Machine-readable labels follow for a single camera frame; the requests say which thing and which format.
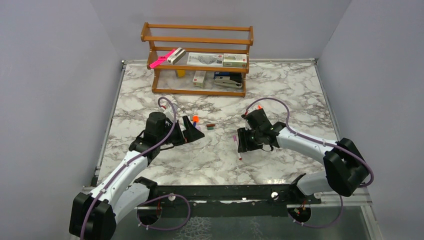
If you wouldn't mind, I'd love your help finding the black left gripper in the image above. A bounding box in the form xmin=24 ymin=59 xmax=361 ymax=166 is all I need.
xmin=158 ymin=115 xmax=205 ymax=146

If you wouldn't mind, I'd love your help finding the black grey stapler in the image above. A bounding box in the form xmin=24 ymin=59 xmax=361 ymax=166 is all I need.
xmin=213 ymin=71 xmax=243 ymax=89

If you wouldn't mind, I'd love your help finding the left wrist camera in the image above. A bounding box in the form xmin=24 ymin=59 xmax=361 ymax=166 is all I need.
xmin=163 ymin=104 xmax=178 ymax=122

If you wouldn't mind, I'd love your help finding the small white red box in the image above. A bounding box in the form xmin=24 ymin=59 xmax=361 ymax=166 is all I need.
xmin=192 ymin=70 xmax=206 ymax=88

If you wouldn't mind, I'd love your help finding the pink cap white marker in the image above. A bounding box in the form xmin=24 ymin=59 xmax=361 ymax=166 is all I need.
xmin=232 ymin=135 xmax=243 ymax=161

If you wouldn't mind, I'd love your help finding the yellow small block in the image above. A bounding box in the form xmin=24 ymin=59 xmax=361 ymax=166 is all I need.
xmin=175 ymin=69 xmax=186 ymax=78

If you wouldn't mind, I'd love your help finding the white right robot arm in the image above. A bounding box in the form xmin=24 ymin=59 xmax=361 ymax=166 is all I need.
xmin=237 ymin=108 xmax=371 ymax=204

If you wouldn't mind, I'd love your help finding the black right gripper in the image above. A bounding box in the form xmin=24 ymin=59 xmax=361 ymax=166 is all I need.
xmin=237 ymin=126 xmax=263 ymax=152

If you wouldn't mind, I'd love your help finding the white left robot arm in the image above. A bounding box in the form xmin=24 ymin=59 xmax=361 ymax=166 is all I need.
xmin=69 ymin=111 xmax=205 ymax=240

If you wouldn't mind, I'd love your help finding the wooden two-tier shelf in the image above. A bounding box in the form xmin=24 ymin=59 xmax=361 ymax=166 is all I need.
xmin=140 ymin=22 xmax=254 ymax=98

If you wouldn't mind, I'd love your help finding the black front mounting rail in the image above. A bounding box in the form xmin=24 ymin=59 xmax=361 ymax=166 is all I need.
xmin=136 ymin=184 xmax=321 ymax=220

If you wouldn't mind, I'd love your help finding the green white staples box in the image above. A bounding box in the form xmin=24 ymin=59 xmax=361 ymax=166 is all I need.
xmin=222 ymin=53 xmax=248 ymax=68

